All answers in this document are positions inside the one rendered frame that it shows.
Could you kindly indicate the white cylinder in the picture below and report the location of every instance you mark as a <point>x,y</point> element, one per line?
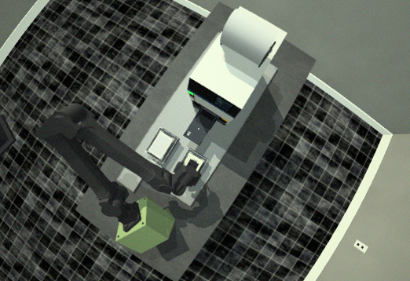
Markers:
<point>247,36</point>

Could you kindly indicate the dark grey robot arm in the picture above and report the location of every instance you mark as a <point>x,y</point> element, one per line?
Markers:
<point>61,132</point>

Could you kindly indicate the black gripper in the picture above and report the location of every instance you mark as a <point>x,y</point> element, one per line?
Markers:
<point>177,167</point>

